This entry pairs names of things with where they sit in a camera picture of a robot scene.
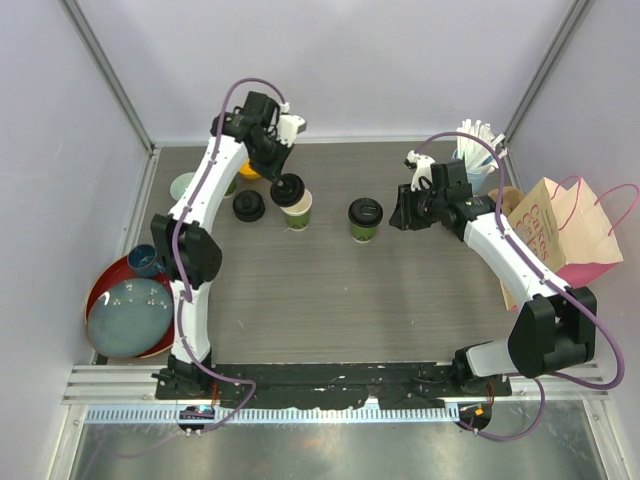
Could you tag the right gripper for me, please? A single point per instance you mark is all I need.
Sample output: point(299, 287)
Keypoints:
point(403, 216)

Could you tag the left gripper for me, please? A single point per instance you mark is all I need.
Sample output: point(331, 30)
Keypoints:
point(273, 171)

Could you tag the black cup lid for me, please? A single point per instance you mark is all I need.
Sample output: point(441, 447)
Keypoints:
point(365, 212)
point(290, 193)

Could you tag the green paper cup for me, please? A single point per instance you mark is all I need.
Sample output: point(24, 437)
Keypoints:
point(362, 234)
point(298, 216)

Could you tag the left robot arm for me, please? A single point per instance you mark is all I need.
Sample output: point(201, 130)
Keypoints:
point(190, 256)

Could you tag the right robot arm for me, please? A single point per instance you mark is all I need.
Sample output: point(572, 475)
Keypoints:
point(552, 331)

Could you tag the orange bowl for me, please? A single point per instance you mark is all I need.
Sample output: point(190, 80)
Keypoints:
point(248, 173)

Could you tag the blue straw holder can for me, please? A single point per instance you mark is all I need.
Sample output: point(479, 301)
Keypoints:
point(475, 177)

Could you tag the bundle of white straws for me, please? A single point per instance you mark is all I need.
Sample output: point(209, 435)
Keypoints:
point(470, 146)

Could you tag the pale green bowl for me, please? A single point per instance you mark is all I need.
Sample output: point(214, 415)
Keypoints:
point(180, 184)

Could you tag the brown cardboard cup carrier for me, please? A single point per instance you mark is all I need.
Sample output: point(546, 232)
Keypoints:
point(511, 198)

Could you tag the dark blue ceramic cup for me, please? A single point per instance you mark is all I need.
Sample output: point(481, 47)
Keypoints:
point(144, 261)

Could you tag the kraft pink paper bag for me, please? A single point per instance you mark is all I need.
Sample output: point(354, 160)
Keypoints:
point(564, 225)

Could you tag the red round tray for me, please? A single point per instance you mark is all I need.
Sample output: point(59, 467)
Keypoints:
point(116, 273)

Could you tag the blue-grey ceramic plate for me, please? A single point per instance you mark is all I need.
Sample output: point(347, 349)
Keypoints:
point(129, 318)

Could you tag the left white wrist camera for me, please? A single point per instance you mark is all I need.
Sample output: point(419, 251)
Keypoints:
point(288, 128)

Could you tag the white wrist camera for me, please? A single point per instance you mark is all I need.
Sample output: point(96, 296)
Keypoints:
point(288, 128)
point(420, 164)

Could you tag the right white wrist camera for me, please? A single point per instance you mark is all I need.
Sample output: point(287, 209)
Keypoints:
point(420, 164)

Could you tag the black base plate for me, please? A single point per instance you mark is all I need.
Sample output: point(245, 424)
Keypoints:
point(327, 386)

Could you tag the aluminium frame rail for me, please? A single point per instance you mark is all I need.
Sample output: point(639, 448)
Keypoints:
point(127, 394)

